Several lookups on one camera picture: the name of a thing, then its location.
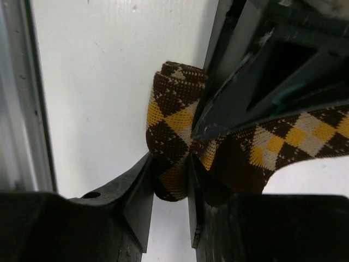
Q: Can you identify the aluminium frame rail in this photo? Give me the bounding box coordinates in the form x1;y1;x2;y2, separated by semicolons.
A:
1;1;58;193

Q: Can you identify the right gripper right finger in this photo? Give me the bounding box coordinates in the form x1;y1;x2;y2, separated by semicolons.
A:
187;157;348;261

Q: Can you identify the brown orange argyle sock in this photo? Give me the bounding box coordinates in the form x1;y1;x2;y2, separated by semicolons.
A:
146;61;348;202

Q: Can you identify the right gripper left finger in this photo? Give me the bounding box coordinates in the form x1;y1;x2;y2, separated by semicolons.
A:
1;154;154;261

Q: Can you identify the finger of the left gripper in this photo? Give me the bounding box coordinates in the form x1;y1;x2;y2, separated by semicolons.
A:
191;1;348;140

